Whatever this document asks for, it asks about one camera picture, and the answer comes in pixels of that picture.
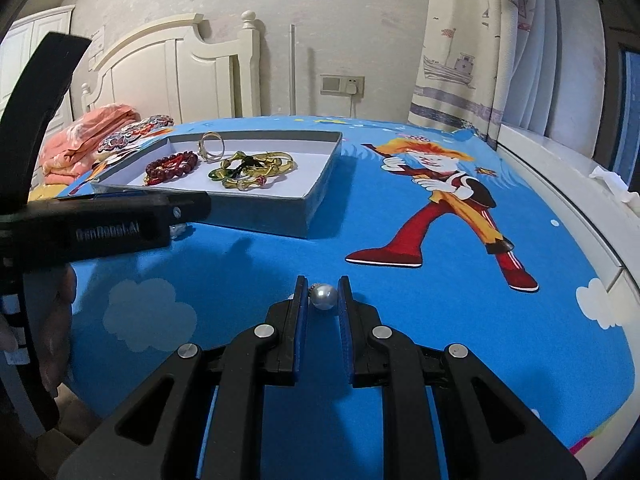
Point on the ship print curtain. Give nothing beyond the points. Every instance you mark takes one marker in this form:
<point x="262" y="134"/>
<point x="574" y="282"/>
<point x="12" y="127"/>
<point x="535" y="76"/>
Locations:
<point x="486" y="63"/>

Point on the folded pink blanket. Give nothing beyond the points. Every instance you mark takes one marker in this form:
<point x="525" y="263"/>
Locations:
<point x="69" y="153"/>

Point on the blue cartoon tablecloth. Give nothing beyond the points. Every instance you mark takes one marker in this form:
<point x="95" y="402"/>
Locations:
<point x="407" y="218"/>

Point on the wall socket plate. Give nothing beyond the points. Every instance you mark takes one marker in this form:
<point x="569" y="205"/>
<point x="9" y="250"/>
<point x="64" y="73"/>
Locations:
<point x="340" y="85"/>

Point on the white crumpled tissue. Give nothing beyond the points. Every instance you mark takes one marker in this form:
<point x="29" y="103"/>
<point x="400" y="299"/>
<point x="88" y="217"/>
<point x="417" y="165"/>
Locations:
<point x="615" y="185"/>

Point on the yellow floral bedsheet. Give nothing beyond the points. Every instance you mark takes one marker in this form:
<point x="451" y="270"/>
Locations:
<point x="45" y="191"/>

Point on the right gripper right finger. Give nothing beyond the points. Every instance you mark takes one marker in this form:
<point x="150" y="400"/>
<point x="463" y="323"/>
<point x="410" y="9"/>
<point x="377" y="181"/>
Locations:
<point x="446" y="415"/>

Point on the gold bangle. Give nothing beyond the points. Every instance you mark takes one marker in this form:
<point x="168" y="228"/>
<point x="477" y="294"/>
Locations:
<point x="274" y="164"/>

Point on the white wardrobe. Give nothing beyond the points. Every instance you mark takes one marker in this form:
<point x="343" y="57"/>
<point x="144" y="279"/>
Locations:
<point x="23" y="38"/>

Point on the white window sill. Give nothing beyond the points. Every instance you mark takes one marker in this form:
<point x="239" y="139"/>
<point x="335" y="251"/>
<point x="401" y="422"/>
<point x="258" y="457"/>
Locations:
<point x="580" y="328"/>

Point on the white pearl earring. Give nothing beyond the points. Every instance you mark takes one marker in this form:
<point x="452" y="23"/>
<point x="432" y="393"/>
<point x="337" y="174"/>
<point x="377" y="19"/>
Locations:
<point x="323" y="297"/>

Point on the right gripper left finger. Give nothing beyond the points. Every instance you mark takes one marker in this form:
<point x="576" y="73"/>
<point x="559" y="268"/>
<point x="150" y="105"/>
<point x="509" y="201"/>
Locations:
<point x="199" y="414"/>

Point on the pink knot jade pendant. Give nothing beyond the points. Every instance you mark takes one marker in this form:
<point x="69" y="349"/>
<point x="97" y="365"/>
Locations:
<point x="177" y="230"/>

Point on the grey jewelry tray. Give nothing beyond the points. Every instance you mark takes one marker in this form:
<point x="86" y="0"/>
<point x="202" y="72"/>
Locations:
<point x="283" y="205"/>

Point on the green gem pendant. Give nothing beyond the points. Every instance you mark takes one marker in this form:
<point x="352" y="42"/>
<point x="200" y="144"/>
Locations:
<point x="235" y="168"/>

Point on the patterned round cushion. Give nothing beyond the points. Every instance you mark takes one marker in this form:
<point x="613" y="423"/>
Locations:
<point x="127" y="135"/>

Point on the dark window frame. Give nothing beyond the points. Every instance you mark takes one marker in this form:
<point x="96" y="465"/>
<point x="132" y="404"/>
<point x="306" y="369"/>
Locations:
<point x="617" y="146"/>

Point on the person's left hand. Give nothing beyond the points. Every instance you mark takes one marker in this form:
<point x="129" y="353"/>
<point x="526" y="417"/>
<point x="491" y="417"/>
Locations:
<point x="53" y="293"/>

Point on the cream bed headboard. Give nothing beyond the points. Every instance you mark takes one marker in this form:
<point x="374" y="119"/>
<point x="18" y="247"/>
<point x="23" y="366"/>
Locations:
<point x="166" y="67"/>

